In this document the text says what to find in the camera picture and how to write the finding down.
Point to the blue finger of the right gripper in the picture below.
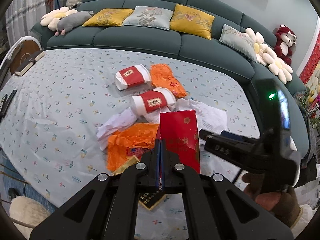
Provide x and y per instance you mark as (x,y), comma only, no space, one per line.
(237,137)
(210,136)

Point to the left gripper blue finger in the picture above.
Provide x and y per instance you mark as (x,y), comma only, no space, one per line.
(162,161)
(158,158)

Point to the white paper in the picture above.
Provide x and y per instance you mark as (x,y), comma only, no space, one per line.
(208,118)

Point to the orange bag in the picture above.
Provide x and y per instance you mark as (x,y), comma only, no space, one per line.
(162,76)
(133,141)

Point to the red envelope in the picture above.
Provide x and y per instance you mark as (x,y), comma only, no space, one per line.
(180,132)

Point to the gold black small box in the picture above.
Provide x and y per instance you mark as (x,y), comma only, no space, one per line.
(149,193)

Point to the operator right hand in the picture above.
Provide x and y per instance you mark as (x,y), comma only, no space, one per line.
(253,189)

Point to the potted orchid plants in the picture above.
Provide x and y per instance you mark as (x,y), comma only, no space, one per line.
(308,101)

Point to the white daisy cushion right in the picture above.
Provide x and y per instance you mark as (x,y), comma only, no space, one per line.
(277,66)

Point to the white daisy cushion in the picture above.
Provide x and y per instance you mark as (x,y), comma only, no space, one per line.
(277,66)
(258,40)
(52,18)

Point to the white daisy cushion middle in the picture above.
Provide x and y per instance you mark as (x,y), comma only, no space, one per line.
(258,40)

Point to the light blue cushion right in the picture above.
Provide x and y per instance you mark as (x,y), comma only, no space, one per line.
(238,41)

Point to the light blue cushion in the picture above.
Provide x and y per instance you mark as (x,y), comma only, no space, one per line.
(238,41)
(151,17)

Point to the floral light blue tablecloth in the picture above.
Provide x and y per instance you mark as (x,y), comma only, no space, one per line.
(49,131)

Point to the red white teddy bear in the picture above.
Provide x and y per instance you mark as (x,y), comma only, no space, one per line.
(286,39)

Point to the yellow cushion centre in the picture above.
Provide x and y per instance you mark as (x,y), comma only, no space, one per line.
(192,21)

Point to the yellow cushion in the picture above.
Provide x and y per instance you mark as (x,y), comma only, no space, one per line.
(108,18)
(192,21)

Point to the teal sectional sofa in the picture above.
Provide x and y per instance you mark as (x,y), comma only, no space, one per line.
(169,43)

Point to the light blue cushion left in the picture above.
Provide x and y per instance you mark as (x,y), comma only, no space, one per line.
(151,17)

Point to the yellow cushion left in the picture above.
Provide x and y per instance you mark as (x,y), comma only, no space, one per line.
(108,18)

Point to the cream fluffy rug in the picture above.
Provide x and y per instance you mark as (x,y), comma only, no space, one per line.
(26,214)

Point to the grey plush mouse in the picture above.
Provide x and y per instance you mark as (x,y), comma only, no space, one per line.
(72,21)

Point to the book on table edge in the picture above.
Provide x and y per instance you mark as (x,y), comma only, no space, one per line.
(29,62)

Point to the black remote control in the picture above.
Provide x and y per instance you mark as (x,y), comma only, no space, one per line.
(5,103)

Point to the white daisy cushion left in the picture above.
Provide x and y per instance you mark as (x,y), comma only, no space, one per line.
(52,18)

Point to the red decorated wall panel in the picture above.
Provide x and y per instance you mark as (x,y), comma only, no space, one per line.
(310,66)

